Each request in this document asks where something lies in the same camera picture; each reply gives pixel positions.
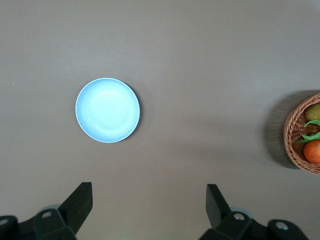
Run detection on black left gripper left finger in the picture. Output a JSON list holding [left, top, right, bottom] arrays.
[[33, 182, 94, 240]]

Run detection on green-brown pear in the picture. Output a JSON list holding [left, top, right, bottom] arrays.
[[304, 102, 320, 123]]

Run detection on light blue round plate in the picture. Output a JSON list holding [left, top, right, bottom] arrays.
[[75, 77, 141, 144]]

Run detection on brown wicker basket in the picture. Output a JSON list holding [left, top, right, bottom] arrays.
[[283, 92, 320, 175]]

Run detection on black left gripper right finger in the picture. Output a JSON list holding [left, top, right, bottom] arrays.
[[198, 184, 266, 240]]

